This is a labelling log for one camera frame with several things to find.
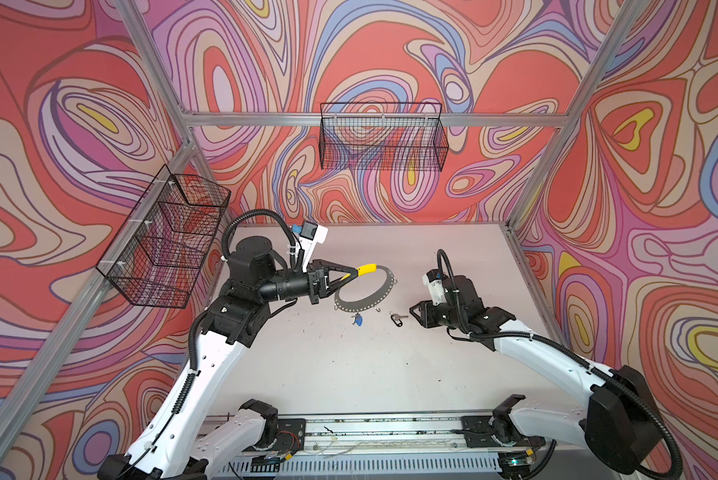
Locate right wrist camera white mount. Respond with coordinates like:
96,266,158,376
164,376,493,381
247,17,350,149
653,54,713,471
422,269,447,306

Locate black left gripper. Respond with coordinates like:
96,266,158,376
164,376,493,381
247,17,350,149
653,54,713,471
255,260,357,311

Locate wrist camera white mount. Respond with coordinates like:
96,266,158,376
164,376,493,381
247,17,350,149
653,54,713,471
292,220,329,272
422,269,447,306

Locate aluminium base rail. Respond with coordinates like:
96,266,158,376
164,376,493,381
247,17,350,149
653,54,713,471
136,410,636,480

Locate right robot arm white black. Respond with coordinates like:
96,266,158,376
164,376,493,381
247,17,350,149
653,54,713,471
410,250,684,479

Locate black wire basket back wall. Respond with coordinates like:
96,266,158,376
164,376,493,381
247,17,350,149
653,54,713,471
319,101,450,172

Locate large keyring with yellow sleeve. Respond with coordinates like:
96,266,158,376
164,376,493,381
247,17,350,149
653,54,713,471
334,264,397,313

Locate black wire basket wall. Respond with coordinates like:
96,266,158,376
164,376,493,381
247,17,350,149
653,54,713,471
319,101,450,172
96,167,230,309

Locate black wire basket left wall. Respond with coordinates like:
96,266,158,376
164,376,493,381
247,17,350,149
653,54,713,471
96,167,230,309

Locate key with black tag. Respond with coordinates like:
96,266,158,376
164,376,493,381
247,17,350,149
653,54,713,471
390,313,407,327

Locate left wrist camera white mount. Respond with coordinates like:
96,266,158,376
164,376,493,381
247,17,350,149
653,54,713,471
292,220,329,272

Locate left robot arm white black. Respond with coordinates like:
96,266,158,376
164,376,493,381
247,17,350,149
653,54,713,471
97,209,377,479

